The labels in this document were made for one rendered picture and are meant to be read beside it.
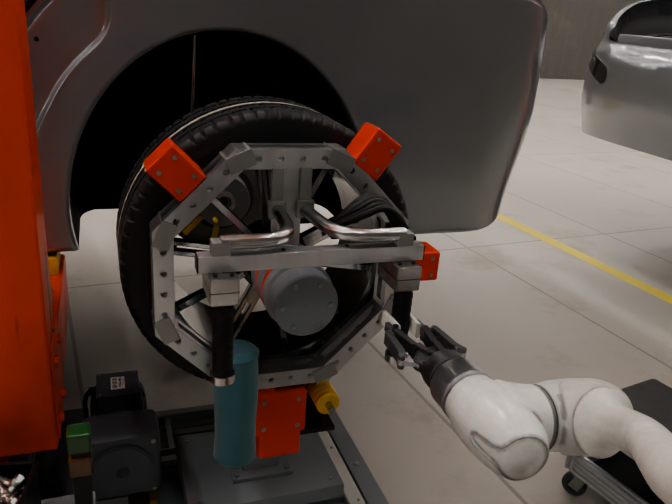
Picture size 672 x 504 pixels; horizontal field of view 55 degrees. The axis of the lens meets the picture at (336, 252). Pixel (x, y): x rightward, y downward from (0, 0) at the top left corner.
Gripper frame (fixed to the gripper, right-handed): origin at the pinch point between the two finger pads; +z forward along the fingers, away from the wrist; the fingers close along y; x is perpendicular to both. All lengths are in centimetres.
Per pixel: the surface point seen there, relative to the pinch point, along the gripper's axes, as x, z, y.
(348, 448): -75, 57, 17
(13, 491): -27, 3, -70
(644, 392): -49, 29, 102
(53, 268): -13, 69, -65
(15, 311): 0, 17, -68
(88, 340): -83, 159, -61
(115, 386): -40, 53, -52
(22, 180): 25, 17, -65
